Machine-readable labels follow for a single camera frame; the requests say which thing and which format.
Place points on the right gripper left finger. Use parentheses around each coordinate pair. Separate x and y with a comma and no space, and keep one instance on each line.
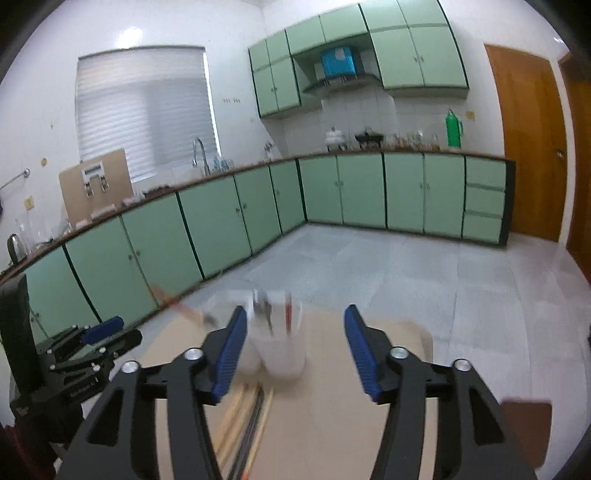
(118,438)

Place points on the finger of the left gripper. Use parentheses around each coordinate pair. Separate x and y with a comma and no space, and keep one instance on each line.
(115,345)
(102,331)

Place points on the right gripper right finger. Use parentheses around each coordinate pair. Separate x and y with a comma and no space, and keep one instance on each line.
(473,438)

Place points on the metal spoon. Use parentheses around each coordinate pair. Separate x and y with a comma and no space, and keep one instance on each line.
(262,308)

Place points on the green lower kitchen cabinets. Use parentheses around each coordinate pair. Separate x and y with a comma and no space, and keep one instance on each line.
(132,261)

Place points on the green kitchen cabinets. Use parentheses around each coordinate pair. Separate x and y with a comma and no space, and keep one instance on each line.
(409,45)
(132,261)

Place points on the green upper kitchen cabinets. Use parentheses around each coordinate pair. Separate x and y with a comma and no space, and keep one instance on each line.
(409,45)

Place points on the brown wooden chair seat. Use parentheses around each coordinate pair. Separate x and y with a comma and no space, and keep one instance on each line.
(531,422)

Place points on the white double utensil holder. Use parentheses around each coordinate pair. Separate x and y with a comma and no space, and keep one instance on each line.
(282,357)

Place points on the cardboard board with device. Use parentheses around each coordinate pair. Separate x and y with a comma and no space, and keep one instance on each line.
(95,184)

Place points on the chrome sink faucet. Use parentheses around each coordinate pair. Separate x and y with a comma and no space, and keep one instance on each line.
(199,157)

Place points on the brown wooden door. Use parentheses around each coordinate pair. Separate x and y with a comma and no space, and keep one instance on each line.
(578,90)
(534,138)

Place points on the white window blinds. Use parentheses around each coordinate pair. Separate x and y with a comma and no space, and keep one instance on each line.
(149,101)

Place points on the white cooking pot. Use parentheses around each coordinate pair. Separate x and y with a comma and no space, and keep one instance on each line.
(335,140)

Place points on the glass jars on counter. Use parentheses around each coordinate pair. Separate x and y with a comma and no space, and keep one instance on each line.
(411,141)

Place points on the black wok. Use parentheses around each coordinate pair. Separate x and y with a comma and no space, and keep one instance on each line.
(369,139)

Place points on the green thermos jug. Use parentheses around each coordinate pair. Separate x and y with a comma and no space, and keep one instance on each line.
(454,130)

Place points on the black range hood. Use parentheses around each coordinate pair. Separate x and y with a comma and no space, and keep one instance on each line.
(328,87)

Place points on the blue box on hood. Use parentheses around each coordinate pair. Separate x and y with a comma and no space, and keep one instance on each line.
(338,61)

